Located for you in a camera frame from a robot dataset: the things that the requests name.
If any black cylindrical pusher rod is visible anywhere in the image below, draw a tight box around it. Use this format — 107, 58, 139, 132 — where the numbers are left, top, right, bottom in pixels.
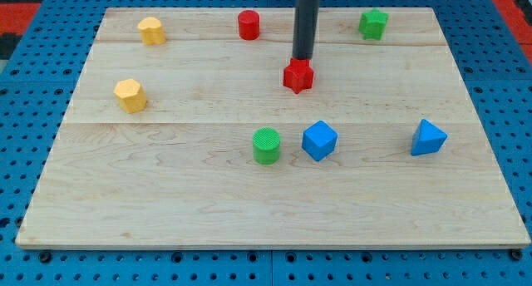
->
292, 0, 320, 60

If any red star block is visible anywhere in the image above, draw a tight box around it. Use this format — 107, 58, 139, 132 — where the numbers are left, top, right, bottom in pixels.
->
283, 57, 314, 94

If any green star block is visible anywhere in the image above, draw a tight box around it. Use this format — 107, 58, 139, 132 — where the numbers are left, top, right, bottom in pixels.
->
358, 8, 389, 40

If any blue triangle block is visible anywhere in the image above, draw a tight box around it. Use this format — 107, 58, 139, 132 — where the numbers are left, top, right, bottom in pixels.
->
411, 119, 448, 156

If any red cylinder block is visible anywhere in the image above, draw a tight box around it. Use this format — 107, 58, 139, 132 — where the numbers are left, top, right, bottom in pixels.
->
237, 10, 260, 41

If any blue cube block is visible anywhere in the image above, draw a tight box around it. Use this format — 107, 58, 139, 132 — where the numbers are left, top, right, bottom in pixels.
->
302, 121, 337, 161

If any green cylinder block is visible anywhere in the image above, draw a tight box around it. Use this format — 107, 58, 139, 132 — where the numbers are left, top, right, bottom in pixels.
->
252, 127, 281, 165

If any yellow heart block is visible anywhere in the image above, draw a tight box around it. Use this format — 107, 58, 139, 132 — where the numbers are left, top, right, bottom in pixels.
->
137, 17, 166, 46

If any light wooden board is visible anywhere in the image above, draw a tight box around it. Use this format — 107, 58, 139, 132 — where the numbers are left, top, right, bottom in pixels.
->
16, 7, 530, 250

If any yellow hexagon block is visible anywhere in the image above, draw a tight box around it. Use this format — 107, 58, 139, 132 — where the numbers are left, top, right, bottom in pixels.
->
113, 78, 147, 113

